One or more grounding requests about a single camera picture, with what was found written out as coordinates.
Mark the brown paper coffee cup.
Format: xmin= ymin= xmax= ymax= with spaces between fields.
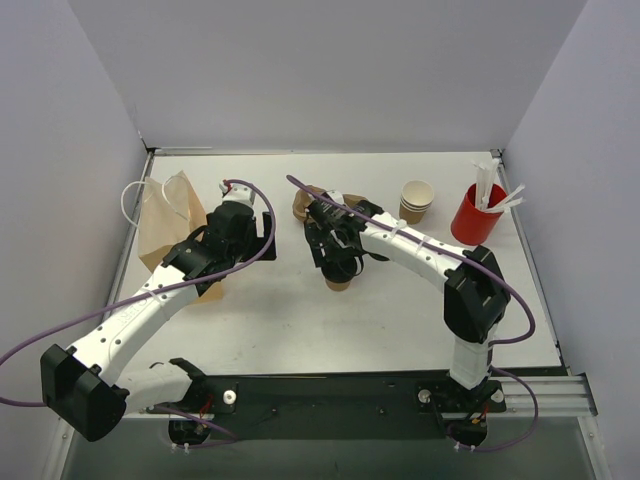
xmin=325 ymin=280 xmax=350 ymax=292

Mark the red cylindrical straw holder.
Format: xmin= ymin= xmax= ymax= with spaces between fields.
xmin=450 ymin=184 xmax=503 ymax=246

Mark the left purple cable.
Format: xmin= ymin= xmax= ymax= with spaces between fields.
xmin=0 ymin=178 xmax=277 ymax=407

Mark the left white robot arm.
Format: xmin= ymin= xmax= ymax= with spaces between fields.
xmin=40 ymin=181 xmax=276 ymax=442

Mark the black plastic cup lid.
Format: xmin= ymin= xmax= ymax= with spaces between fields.
xmin=321 ymin=257 xmax=364 ymax=284

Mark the brown paper bag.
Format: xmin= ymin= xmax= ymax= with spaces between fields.
xmin=137 ymin=171 xmax=206 ymax=272

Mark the stack of paper cups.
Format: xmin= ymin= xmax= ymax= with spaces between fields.
xmin=399 ymin=180 xmax=435 ymax=225

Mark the brown cardboard cup carrier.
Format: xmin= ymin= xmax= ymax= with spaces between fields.
xmin=292 ymin=185 xmax=384 ymax=228

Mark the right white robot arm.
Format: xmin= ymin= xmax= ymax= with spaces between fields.
xmin=293 ymin=190 xmax=511 ymax=390

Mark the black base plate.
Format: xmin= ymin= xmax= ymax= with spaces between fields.
xmin=162 ymin=370 xmax=506 ymax=443

